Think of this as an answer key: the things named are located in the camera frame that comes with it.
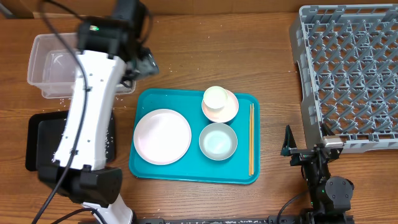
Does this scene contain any black rectangular tray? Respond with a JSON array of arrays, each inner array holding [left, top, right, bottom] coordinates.
[[25, 110, 116, 172]]

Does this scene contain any teal serving tray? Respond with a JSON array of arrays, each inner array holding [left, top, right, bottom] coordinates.
[[129, 88, 261, 184]]

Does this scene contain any light green cup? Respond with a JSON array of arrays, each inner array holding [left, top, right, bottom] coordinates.
[[203, 86, 228, 110]]

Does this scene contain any wooden chopstick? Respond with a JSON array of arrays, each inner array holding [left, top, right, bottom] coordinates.
[[249, 104, 252, 176], [252, 104, 254, 175]]

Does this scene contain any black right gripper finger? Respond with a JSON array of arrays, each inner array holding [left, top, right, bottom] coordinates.
[[320, 123, 335, 137], [280, 125, 297, 156]]

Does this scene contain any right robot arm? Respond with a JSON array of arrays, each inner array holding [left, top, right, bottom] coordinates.
[[276, 123, 354, 224]]

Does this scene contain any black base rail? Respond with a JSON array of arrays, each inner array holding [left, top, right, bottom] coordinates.
[[136, 215, 315, 224]]

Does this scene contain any small pink saucer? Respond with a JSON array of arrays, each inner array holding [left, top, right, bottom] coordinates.
[[201, 90, 239, 123]]

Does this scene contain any wooden chopstick left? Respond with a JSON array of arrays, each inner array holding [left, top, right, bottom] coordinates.
[[249, 104, 252, 176]]

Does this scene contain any food scraps and rice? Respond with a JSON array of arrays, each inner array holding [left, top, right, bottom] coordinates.
[[104, 129, 114, 158]]

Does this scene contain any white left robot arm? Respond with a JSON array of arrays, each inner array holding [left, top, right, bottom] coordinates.
[[38, 0, 159, 223]]

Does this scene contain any wooden chopstick right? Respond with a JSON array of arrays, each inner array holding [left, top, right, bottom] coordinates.
[[252, 104, 254, 175]]

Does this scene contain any grey dishwasher rack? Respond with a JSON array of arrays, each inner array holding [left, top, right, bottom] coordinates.
[[289, 4, 397, 153]]

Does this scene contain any clear plastic waste bin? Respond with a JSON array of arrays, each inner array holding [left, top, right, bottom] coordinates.
[[27, 34, 122, 101]]

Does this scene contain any grey green bowl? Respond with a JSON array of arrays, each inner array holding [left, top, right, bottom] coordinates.
[[199, 123, 238, 161]]

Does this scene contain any large pink plate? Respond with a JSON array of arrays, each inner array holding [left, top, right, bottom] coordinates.
[[133, 109, 192, 166]]

